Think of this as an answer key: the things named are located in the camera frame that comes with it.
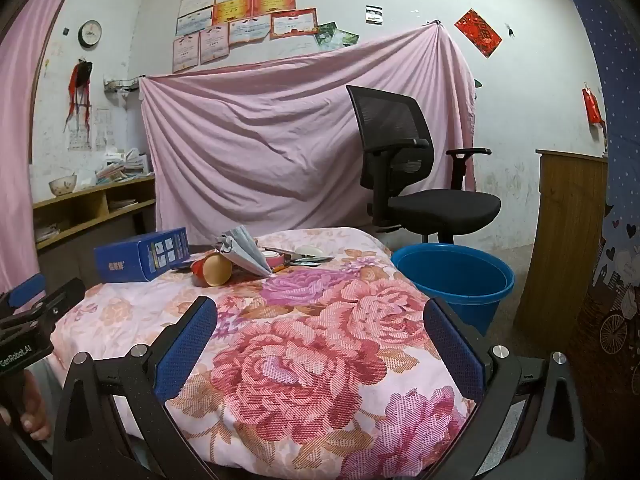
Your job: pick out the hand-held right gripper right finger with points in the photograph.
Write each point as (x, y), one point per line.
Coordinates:
(455, 350)

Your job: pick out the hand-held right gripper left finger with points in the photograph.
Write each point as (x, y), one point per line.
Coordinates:
(185, 350)

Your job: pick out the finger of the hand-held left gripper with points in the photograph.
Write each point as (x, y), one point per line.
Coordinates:
(24, 290)
(65, 299)

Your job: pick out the blue plastic bucket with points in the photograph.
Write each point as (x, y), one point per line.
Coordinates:
(480, 310)

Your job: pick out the person's left hand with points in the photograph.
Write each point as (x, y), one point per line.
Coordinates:
(36, 407)

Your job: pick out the blue cardboard box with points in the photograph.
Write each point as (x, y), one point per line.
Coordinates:
(130, 260)

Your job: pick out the red and tan paper cup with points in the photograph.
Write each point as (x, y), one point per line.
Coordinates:
(215, 270)

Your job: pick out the wooden shelf unit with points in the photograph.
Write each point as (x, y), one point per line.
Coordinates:
(90, 210)

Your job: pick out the floral ceramic bowl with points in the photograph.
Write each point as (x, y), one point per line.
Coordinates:
(62, 186)

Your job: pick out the floral pink blanket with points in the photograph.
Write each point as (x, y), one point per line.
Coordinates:
(300, 360)

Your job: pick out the black mesh office chair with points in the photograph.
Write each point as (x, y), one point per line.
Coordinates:
(440, 210)

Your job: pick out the stack of books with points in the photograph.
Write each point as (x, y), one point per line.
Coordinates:
(125, 166)

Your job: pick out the scissors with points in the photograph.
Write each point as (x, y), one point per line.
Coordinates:
(310, 260)

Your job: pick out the wooden cabinet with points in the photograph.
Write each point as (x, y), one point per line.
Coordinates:
(565, 235)

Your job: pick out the pink curtain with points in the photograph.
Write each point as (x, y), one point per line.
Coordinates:
(30, 110)

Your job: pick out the pink hanging bed sheet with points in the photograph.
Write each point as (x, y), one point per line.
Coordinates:
(250, 160)

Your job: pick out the red hanging envelope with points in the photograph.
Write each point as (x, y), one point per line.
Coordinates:
(592, 105)

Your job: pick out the blue dotted curtain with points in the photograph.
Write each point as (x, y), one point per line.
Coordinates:
(615, 110)

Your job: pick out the green landscape photo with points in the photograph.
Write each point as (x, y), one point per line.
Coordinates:
(347, 37)
(325, 35)

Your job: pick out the small black white poster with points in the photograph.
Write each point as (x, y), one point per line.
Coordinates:
(374, 14)

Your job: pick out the paper wall calendar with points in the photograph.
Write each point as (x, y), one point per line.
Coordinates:
(100, 130)

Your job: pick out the red tassel wall ornament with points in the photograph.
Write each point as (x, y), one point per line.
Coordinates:
(80, 85)

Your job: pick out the metal wall rack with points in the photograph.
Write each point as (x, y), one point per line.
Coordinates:
(122, 86)

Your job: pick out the round wall clock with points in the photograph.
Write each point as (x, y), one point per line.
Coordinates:
(90, 33)

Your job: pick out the red paper wall decoration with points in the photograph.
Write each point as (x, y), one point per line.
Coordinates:
(478, 32)

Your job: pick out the black wall hook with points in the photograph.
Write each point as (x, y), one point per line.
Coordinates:
(510, 30)

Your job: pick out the group of wall certificates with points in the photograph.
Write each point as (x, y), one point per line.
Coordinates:
(240, 10)

